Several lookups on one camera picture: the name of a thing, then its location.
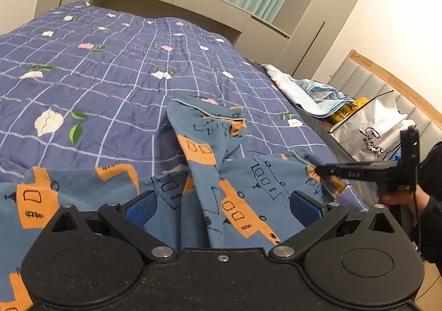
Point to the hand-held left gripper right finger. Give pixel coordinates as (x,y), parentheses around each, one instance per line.
(305,208)

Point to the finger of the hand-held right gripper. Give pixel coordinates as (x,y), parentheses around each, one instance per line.
(348,172)

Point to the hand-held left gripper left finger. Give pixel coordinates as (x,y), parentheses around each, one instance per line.
(141,210)

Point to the blue printed pants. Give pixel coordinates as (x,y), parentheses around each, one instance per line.
(241,186)

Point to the person's right hand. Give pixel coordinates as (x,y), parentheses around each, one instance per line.
(397,200)

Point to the white shopping bag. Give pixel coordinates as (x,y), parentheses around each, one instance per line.
(373,124)

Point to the yellow packet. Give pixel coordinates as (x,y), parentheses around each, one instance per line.
(348,111)

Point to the light blue crumpled cloth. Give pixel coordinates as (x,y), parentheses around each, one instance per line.
(304,93)

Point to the grey padded wooden-framed panel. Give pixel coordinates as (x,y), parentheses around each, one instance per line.
(366,73)

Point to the blue checked floral blanket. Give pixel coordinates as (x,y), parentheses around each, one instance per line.
(114,83)

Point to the beige headboard shelf unit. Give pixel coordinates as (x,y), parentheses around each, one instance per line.
(193,0)

